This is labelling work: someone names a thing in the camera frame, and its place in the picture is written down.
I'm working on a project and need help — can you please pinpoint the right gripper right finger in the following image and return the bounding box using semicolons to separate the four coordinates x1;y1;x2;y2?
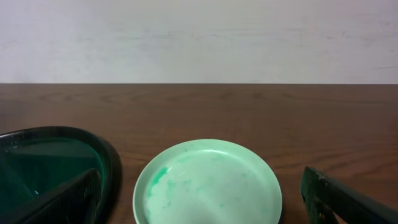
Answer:
300;167;397;224

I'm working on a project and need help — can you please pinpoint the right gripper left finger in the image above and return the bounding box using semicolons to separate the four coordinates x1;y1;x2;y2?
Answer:
1;169;101;224

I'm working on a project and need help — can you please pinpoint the green plate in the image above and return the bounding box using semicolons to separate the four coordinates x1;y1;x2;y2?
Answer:
132;139;282;224

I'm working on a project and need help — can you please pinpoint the round black tray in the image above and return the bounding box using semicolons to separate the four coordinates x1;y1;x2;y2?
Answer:
1;126;122;223

